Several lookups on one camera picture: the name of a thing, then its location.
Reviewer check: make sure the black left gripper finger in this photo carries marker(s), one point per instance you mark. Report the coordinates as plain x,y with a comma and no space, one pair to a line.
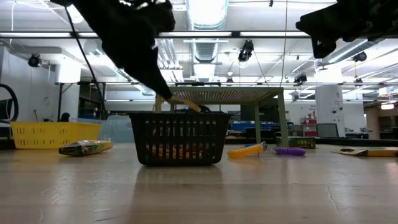
143,68

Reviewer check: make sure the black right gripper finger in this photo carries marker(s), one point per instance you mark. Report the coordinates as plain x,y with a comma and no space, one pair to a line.
323,30
323,18

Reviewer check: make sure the black plastic basket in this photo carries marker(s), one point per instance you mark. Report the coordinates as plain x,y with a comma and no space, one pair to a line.
180,118

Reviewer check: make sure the green perforated metal shelf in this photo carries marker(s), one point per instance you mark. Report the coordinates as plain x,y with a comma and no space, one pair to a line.
224,93

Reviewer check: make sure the red rubber band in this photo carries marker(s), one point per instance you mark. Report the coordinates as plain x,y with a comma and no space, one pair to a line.
192,149

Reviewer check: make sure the purple coil wristband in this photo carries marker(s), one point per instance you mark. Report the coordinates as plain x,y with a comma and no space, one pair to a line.
289,151

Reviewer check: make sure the yellow crayon box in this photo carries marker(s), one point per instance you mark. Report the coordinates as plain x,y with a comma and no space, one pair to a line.
373,152

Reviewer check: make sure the orange coil wristband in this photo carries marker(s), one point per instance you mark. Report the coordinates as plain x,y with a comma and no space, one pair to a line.
245,151

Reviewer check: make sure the white ceiling pipes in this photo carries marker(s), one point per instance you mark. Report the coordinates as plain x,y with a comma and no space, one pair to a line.
174,62

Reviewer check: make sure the black ceiling spotlight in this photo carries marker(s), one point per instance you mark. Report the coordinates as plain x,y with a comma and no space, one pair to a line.
245,49
360,56
300,78
34,60

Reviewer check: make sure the black horizontal pipe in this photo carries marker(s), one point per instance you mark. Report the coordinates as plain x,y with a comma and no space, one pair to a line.
342,83

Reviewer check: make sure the dark storage rack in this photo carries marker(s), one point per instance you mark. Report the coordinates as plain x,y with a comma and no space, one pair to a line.
90,105

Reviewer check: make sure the clear plastic container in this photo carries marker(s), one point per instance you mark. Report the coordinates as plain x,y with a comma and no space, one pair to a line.
118,130

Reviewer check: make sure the person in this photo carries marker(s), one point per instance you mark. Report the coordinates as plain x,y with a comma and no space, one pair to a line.
65,117
205,109

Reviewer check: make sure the white pillar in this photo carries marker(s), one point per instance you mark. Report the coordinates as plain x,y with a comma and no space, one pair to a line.
329,105

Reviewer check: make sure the dark cabinet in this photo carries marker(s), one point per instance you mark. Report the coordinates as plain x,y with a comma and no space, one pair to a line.
267,115

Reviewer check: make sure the red tool cabinet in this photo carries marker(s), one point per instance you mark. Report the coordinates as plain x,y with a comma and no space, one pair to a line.
308,133

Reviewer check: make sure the yellow plastic basket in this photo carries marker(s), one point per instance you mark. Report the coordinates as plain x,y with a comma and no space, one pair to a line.
53,135

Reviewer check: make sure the blue bin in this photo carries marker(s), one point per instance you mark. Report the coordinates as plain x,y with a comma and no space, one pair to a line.
245,126

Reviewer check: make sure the blue coil wristband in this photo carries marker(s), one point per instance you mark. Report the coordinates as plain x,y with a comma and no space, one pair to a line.
250,145

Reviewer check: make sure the silver ventilation duct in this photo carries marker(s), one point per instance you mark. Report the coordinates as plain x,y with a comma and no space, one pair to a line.
206,15

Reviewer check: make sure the black vertical post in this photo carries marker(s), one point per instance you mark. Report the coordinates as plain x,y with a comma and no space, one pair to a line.
59,102

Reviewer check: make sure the black metal table frame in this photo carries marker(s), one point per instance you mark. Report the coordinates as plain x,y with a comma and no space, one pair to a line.
357,141

